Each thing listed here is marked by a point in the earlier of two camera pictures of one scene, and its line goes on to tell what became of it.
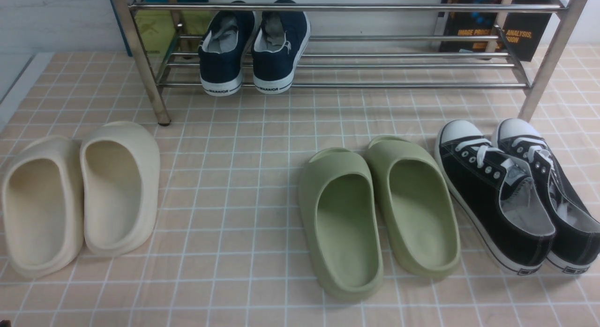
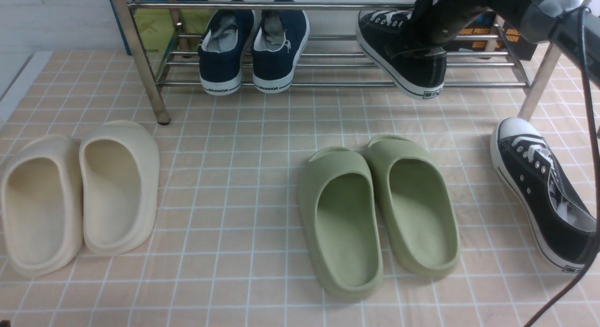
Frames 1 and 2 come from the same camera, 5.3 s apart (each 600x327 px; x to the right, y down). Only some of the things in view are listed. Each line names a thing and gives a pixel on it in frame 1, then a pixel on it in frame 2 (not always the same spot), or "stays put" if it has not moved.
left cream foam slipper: x=42 y=205 stays put
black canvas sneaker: x=498 y=195 -> x=397 y=45
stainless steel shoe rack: x=522 y=45 stays put
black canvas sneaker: x=577 y=242 stays put
